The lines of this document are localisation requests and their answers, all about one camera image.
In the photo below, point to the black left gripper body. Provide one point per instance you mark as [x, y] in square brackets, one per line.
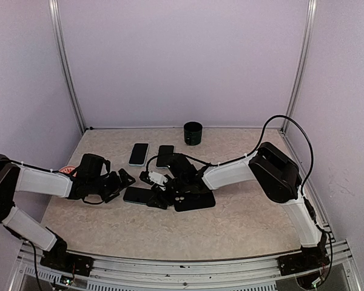
[109, 187]

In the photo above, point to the aluminium frame post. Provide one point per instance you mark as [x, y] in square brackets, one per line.
[307, 36]
[59, 38]

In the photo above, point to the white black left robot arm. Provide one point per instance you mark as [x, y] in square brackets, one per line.
[93, 176]

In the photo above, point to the dark green cup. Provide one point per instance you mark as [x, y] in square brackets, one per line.
[192, 133]

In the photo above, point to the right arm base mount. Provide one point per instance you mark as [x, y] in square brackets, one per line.
[299, 262]

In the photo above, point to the black phone green edge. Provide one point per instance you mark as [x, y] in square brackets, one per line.
[138, 195]

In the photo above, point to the light blue phone case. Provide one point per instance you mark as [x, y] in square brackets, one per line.
[138, 165]

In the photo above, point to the left aluminium frame post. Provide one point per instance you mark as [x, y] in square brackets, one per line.
[59, 38]

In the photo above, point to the black phone dark edge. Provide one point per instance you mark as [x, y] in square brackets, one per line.
[163, 151]

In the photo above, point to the red white patterned bowl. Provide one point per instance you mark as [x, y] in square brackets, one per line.
[67, 169]

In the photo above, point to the black phone case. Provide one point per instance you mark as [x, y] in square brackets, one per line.
[190, 201]

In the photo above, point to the front aluminium rail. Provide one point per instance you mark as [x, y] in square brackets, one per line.
[114, 273]

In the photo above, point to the lavender phone case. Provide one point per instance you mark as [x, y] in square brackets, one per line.
[160, 166]

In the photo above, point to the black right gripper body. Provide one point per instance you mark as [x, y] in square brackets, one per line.
[161, 197]

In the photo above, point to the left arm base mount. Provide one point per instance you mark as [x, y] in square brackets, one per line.
[68, 262]

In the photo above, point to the right aluminium frame post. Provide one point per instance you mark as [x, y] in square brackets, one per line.
[307, 36]

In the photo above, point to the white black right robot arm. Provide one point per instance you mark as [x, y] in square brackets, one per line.
[277, 174]

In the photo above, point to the black phone white back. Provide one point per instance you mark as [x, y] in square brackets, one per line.
[139, 154]

